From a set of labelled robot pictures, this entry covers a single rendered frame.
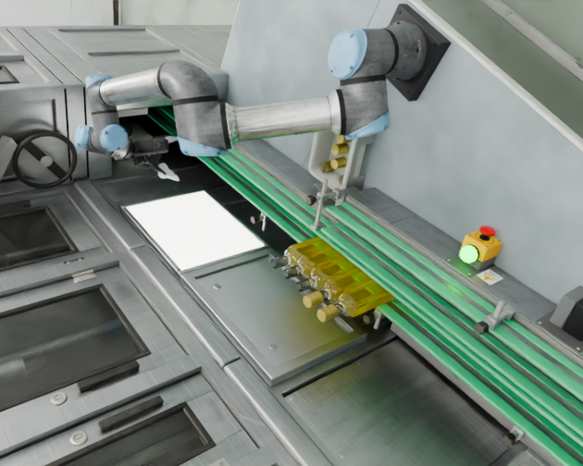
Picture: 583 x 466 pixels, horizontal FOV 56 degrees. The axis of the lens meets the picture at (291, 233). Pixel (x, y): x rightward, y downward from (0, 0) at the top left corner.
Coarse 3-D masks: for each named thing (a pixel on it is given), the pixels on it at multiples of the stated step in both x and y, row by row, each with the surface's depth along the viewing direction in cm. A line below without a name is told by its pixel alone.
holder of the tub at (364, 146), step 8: (368, 136) 164; (360, 144) 164; (368, 144) 167; (360, 152) 166; (368, 152) 169; (360, 160) 168; (368, 160) 171; (352, 168) 167; (360, 168) 170; (352, 176) 169; (360, 176) 172; (320, 184) 187; (352, 184) 172; (360, 184) 174; (328, 192) 182
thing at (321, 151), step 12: (324, 132) 175; (324, 144) 178; (348, 144) 174; (312, 156) 178; (324, 156) 181; (336, 156) 179; (348, 156) 175; (312, 168) 180; (348, 168) 166; (336, 180) 176
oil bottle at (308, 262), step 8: (328, 248) 160; (304, 256) 155; (312, 256) 156; (320, 256) 156; (328, 256) 157; (336, 256) 158; (296, 264) 155; (304, 264) 153; (312, 264) 153; (304, 272) 153
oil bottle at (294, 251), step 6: (306, 240) 163; (312, 240) 163; (318, 240) 164; (324, 240) 164; (294, 246) 159; (300, 246) 160; (306, 246) 160; (312, 246) 161; (318, 246) 161; (324, 246) 162; (288, 252) 157; (294, 252) 157; (300, 252) 157; (306, 252) 158; (294, 258) 156; (288, 264) 158; (294, 264) 157
